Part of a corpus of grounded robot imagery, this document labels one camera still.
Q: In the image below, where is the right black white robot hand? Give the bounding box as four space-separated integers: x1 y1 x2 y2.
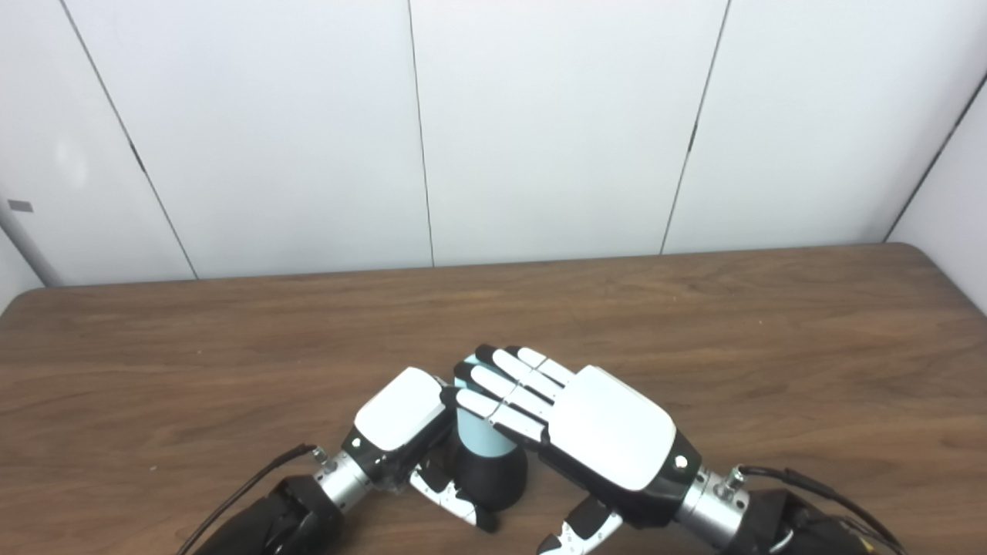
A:
441 344 702 555

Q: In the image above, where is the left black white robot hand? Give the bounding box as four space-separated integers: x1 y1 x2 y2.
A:
342 367 498 534

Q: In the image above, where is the light-blue short hose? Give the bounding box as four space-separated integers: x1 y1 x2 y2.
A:
453 376 519 456

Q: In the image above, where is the black flared nozzle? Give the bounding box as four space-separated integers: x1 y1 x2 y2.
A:
453 446 529 511

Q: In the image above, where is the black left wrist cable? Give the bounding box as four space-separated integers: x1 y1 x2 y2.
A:
176 443 329 555

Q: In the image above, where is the thick black right wrist cable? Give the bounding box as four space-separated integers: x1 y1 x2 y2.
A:
713 465 908 555

